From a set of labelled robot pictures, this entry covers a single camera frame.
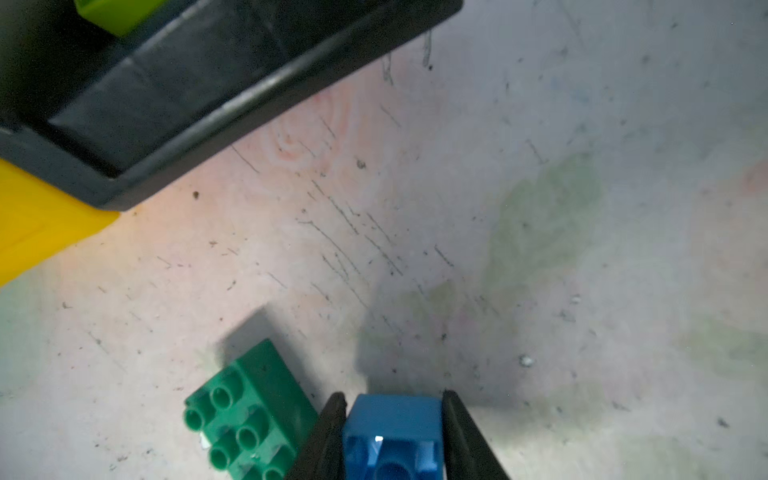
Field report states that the dark green lego brick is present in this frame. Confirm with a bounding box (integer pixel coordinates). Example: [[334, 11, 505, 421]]
[[183, 339, 318, 479]]

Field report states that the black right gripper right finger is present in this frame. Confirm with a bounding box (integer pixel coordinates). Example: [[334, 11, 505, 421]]
[[442, 390, 510, 480]]

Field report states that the lime lego brick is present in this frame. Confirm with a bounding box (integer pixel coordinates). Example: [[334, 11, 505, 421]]
[[74, 0, 165, 37]]

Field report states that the black plastic bin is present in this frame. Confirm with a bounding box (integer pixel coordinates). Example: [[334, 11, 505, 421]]
[[1, 1, 462, 211]]

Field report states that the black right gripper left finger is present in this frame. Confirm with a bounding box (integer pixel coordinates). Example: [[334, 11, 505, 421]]
[[284, 392, 347, 480]]

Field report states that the blue lego brick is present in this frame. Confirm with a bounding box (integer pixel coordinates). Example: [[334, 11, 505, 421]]
[[342, 394, 444, 480]]

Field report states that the yellow plastic bin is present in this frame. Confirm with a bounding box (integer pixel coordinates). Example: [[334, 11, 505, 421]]
[[1, 160, 120, 285]]

